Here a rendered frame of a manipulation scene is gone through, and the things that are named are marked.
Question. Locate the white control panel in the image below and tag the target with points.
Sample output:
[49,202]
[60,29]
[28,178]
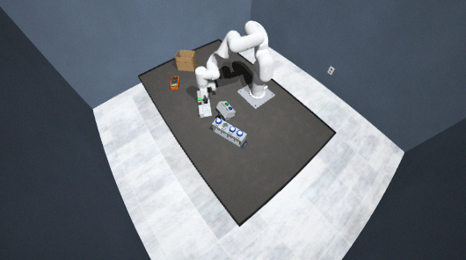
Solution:
[225,110]

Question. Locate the small brown cardboard box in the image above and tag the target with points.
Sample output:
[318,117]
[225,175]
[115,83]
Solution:
[186,63]

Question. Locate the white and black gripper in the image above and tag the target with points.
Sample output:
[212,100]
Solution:
[204,94]

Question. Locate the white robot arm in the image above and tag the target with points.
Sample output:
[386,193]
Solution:
[256,38]

